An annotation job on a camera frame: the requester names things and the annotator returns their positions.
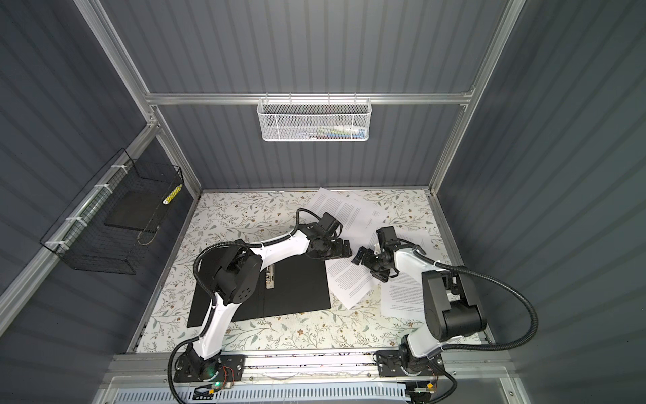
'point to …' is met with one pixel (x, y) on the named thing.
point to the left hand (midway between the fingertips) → (344, 254)
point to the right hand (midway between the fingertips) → (365, 268)
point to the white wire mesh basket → (314, 117)
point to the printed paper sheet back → (359, 220)
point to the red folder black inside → (296, 284)
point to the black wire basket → (106, 226)
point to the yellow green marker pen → (166, 200)
